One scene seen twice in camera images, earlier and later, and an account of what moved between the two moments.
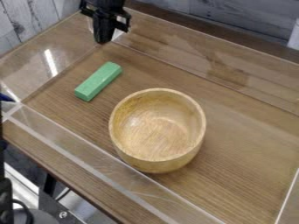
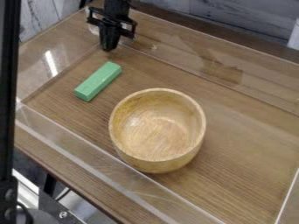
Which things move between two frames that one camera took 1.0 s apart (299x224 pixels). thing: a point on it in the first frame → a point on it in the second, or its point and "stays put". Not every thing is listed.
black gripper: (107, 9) → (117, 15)
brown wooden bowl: (157, 128) stays put
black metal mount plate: (51, 205) stays put
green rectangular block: (97, 80) stays put
